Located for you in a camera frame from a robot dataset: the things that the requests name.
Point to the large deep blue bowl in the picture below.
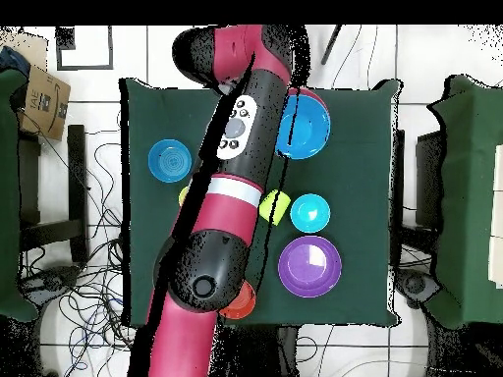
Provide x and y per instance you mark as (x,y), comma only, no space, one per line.
(310,129)

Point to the large orange bowl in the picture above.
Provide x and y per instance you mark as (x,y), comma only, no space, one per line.
(316,96)

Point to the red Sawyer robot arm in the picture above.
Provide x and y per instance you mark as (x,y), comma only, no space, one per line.
(228,212)

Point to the green cup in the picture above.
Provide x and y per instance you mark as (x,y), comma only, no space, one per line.
(277,206)

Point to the small light blue bowl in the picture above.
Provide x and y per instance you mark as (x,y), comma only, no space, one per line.
(310,213)

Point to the yellow cup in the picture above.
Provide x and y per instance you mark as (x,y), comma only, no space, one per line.
(182,196)

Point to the purple bowl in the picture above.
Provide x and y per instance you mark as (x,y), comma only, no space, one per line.
(309,267)

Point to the small red-orange bowl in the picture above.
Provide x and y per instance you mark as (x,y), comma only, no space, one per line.
(243,306)

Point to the dark green table cloth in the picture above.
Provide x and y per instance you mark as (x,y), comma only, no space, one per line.
(361,176)

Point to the black furniture piece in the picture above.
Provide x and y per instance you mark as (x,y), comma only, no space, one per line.
(428,176)

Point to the black tripod leg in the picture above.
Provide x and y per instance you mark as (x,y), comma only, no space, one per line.
(331,45)

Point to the green cloth side table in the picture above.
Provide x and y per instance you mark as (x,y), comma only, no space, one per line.
(8,196)
(463,157)

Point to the cardboard box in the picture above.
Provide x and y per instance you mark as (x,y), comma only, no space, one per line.
(45,106)

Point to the white board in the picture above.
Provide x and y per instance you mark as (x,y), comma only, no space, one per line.
(497,235)

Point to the dark blue bag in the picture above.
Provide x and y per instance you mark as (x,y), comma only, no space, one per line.
(13,61)

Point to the black stool frame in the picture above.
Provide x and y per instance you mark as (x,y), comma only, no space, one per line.
(76,176)

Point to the black square floor frame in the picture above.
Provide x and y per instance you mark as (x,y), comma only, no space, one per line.
(65,39)

